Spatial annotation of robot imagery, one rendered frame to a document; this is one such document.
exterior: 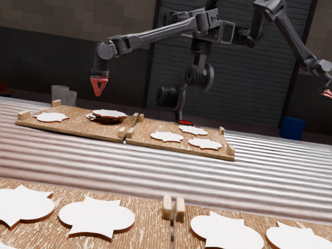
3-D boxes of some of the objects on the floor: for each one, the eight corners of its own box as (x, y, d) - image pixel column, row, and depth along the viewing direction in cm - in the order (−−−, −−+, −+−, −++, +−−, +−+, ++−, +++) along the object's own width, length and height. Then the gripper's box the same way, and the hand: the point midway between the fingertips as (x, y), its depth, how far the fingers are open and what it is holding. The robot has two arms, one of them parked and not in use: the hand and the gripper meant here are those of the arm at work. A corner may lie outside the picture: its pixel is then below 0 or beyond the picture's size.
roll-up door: (139, 107, 595) (162, -70, 507) (283, 128, 612) (330, -39, 524) (138, 110, 562) (162, -78, 474) (290, 133, 579) (341, -45, 491)
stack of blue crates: (277, 134, 548) (283, 115, 538) (293, 137, 550) (298, 118, 539) (284, 139, 517) (290, 119, 507) (301, 142, 519) (307, 122, 509)
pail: (70, 108, 495) (71, 88, 485) (53, 108, 476) (54, 88, 466) (64, 104, 517) (65, 85, 507) (48, 104, 498) (49, 84, 488)
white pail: (54, 113, 448) (55, 92, 438) (60, 109, 476) (61, 89, 467) (73, 116, 451) (74, 94, 441) (77, 111, 480) (78, 91, 470)
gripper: (94, 54, 116) (91, 90, 120) (92, 56, 103) (88, 96, 107) (110, 57, 117) (106, 92, 121) (110, 59, 104) (105, 98, 108)
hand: (98, 92), depth 114 cm, fingers open, 9 cm apart
